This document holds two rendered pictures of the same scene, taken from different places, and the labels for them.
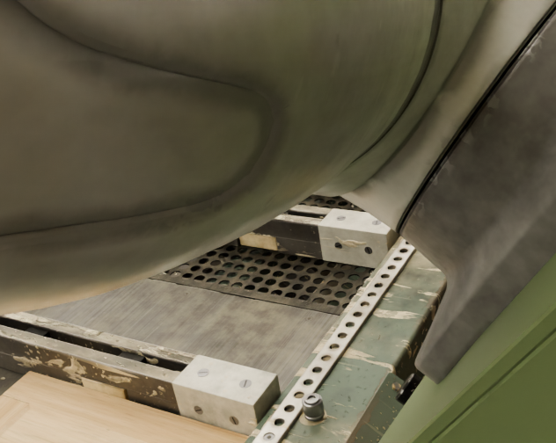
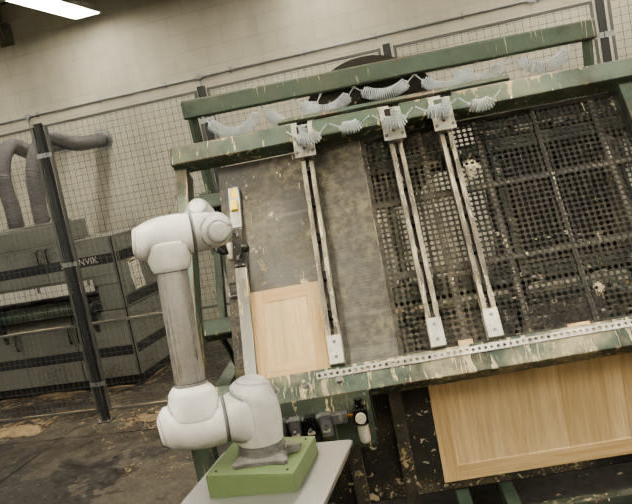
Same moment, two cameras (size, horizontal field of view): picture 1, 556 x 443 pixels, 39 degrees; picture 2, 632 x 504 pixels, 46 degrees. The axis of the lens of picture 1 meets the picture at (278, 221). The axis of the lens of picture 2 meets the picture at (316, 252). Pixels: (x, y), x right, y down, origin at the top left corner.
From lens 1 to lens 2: 2.52 m
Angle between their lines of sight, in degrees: 55
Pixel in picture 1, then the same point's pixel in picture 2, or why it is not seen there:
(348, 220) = (434, 327)
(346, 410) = (346, 387)
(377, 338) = (379, 377)
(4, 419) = (298, 294)
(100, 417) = (314, 319)
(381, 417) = (351, 396)
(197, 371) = (333, 339)
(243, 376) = (338, 353)
